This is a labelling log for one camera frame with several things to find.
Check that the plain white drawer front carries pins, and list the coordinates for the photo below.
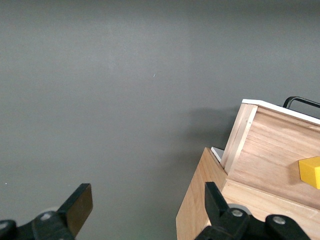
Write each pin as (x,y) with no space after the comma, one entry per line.
(218,153)

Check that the wooden drawer cabinet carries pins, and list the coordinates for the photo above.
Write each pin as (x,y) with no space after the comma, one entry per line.
(197,200)

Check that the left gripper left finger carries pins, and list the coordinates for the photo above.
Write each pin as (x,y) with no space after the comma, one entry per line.
(77,207)

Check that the yellow wooden block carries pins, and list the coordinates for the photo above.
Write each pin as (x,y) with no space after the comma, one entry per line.
(310,170)

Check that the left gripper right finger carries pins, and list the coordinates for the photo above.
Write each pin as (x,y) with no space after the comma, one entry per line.
(215,205)

